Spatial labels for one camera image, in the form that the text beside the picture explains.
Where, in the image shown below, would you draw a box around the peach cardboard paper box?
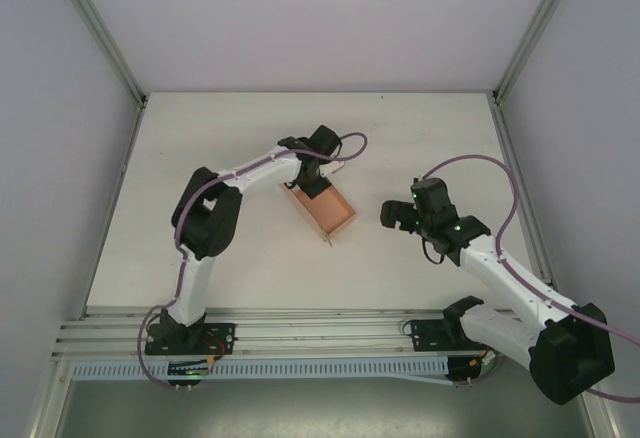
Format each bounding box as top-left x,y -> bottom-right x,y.
278,180 -> 358,249

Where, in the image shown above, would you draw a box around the aluminium table side rail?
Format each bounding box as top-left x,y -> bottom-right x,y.
29,102 -> 150,438
491,102 -> 631,438

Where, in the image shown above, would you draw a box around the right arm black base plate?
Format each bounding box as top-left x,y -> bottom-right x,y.
403,317 -> 496,354

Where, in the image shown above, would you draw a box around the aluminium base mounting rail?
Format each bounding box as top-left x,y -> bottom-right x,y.
52,306 -> 501,359

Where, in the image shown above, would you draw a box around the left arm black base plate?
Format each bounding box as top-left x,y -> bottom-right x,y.
143,321 -> 237,358

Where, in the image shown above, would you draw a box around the white slotted cable duct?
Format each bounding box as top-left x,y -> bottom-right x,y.
72,355 -> 496,385

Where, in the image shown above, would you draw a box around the red and black wires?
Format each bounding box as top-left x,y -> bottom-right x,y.
199,337 -> 226,365

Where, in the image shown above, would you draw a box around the aluminium frame upright post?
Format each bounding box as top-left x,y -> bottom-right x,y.
491,0 -> 586,107
47,0 -> 150,109

